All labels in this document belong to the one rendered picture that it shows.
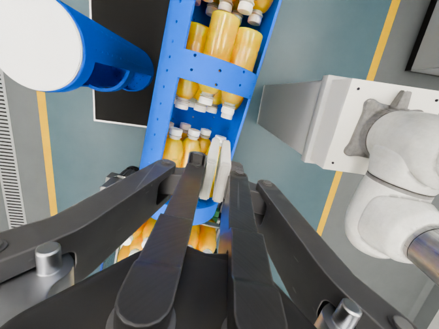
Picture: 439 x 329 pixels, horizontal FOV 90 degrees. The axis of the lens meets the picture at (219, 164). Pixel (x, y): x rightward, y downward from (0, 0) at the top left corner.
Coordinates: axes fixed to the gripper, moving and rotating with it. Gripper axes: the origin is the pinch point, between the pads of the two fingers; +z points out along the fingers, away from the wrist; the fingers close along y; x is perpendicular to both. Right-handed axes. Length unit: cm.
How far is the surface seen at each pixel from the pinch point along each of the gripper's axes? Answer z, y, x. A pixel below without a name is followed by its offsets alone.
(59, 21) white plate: 55, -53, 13
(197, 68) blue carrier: 38.6, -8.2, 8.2
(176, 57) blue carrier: 40.6, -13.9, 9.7
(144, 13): 145, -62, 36
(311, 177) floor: 166, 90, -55
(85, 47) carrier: 58, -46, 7
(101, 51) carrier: 68, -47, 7
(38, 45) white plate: 55, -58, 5
